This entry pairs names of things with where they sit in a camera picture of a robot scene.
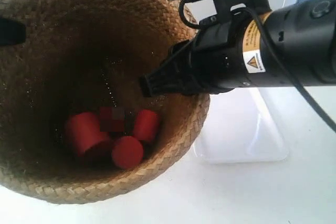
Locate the brown woven wicker basket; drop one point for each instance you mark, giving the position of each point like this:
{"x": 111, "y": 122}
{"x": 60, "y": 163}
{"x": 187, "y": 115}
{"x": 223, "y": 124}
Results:
{"x": 80, "y": 55}

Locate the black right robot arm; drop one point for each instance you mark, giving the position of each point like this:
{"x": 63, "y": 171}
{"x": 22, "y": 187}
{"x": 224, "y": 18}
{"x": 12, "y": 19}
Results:
{"x": 303, "y": 36}

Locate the red cylinder upright front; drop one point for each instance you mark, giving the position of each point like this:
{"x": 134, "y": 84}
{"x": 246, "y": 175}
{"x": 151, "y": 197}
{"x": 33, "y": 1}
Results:
{"x": 127, "y": 152}

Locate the red cylinder lying right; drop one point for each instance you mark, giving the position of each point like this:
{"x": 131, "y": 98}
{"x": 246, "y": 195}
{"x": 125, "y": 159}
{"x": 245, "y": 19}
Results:
{"x": 146, "y": 126}

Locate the white rectangular plastic tray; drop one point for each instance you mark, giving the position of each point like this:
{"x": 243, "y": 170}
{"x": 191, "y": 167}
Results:
{"x": 239, "y": 129}

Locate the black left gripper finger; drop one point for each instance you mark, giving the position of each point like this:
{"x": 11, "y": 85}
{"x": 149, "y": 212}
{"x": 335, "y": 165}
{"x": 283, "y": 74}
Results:
{"x": 11, "y": 32}

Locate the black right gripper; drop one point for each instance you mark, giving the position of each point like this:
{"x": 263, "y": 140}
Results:
{"x": 212, "y": 62}

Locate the red cylinder lying left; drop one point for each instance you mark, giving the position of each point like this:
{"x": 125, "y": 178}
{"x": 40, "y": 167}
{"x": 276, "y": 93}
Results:
{"x": 85, "y": 137}

